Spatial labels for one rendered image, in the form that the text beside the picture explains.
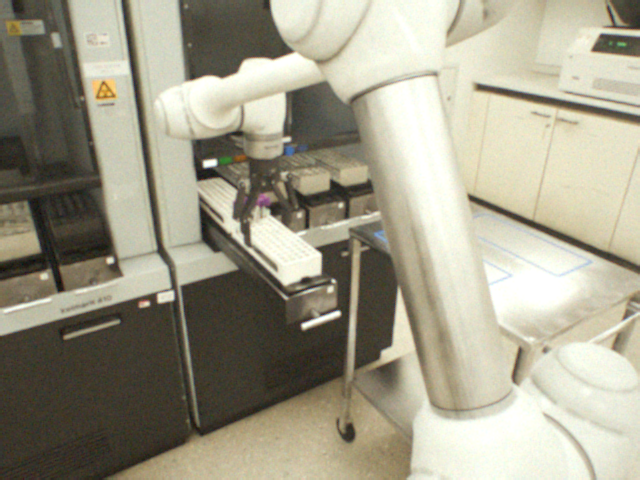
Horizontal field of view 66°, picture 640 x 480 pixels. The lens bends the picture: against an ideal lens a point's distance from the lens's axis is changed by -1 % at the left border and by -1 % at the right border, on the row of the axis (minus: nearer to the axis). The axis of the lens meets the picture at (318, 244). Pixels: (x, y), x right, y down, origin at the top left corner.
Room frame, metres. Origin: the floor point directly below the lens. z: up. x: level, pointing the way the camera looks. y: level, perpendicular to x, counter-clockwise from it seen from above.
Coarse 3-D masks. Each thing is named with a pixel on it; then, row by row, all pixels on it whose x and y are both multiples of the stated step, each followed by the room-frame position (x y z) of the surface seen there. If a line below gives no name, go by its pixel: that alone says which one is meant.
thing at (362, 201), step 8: (336, 192) 1.55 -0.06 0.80; (344, 192) 1.53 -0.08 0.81; (352, 192) 1.52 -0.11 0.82; (360, 192) 1.52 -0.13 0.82; (368, 192) 1.54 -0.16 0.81; (352, 200) 1.49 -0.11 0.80; (360, 200) 1.51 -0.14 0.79; (368, 200) 1.53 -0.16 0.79; (376, 200) 1.55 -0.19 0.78; (352, 208) 1.50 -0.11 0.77; (360, 208) 1.51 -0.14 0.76; (368, 208) 1.53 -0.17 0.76; (376, 208) 1.55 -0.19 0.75; (352, 216) 1.50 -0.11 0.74; (360, 216) 1.47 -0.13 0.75; (368, 216) 1.48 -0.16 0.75; (376, 216) 1.50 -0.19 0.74
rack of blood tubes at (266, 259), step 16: (256, 224) 1.16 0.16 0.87; (272, 224) 1.16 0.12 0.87; (240, 240) 1.14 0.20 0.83; (256, 240) 1.07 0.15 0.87; (272, 240) 1.07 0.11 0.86; (288, 240) 1.08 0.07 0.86; (256, 256) 1.06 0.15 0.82; (272, 256) 0.99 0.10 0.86; (288, 256) 1.00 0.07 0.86; (304, 256) 1.00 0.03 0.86; (320, 256) 1.00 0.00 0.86; (272, 272) 0.99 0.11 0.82; (288, 272) 0.95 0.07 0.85; (304, 272) 0.97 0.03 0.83; (320, 272) 1.00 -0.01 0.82
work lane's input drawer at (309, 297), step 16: (208, 224) 1.29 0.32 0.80; (224, 240) 1.19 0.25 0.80; (240, 256) 1.11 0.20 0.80; (256, 272) 1.03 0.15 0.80; (272, 288) 0.96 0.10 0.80; (288, 288) 0.93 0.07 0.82; (304, 288) 0.94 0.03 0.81; (320, 288) 0.95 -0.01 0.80; (336, 288) 0.98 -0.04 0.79; (288, 304) 0.91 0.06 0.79; (304, 304) 0.93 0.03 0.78; (320, 304) 0.95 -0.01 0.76; (288, 320) 0.91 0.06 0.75; (320, 320) 0.90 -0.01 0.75
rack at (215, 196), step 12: (216, 180) 1.49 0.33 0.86; (204, 192) 1.39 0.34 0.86; (216, 192) 1.39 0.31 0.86; (228, 192) 1.39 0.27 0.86; (204, 204) 1.42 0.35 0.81; (216, 204) 1.29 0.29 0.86; (228, 204) 1.30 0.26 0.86; (216, 216) 1.29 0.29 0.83; (228, 216) 1.21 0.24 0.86; (228, 228) 1.21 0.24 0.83
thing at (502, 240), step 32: (480, 224) 1.28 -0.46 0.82; (512, 224) 1.28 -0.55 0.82; (352, 256) 1.23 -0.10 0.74; (384, 256) 1.11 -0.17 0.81; (512, 256) 1.09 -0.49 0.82; (544, 256) 1.09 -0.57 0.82; (576, 256) 1.09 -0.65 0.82; (352, 288) 1.23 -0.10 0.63; (512, 288) 0.94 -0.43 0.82; (544, 288) 0.94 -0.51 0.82; (576, 288) 0.94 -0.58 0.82; (608, 288) 0.94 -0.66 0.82; (352, 320) 1.23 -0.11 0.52; (512, 320) 0.82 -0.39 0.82; (544, 320) 0.82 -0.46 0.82; (576, 320) 0.82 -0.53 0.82; (352, 352) 1.23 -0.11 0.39; (416, 352) 1.37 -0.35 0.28; (544, 352) 0.78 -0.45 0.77; (352, 384) 1.23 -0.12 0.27; (384, 384) 1.21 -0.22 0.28; (416, 384) 1.21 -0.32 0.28; (384, 416) 1.09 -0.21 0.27
